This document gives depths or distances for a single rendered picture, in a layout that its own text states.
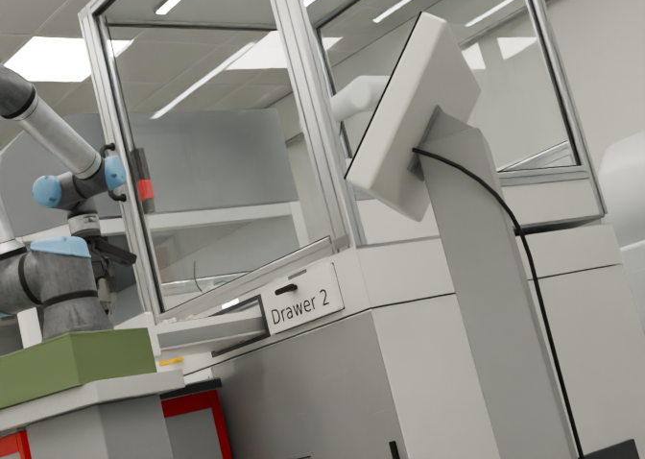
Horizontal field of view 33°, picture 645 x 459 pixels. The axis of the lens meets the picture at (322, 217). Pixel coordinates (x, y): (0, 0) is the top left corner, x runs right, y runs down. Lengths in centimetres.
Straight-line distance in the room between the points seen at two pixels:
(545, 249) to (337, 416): 74
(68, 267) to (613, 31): 413
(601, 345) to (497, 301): 110
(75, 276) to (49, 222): 134
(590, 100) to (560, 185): 298
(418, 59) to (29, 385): 101
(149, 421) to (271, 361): 58
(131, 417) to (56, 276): 33
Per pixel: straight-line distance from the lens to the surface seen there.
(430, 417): 255
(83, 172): 260
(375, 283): 252
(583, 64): 607
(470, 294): 196
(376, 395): 252
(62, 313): 232
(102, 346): 224
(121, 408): 227
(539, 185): 302
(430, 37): 185
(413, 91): 184
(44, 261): 236
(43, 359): 223
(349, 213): 253
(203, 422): 297
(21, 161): 370
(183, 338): 270
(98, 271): 274
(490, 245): 196
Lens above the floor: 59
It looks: 10 degrees up
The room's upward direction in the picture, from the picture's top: 14 degrees counter-clockwise
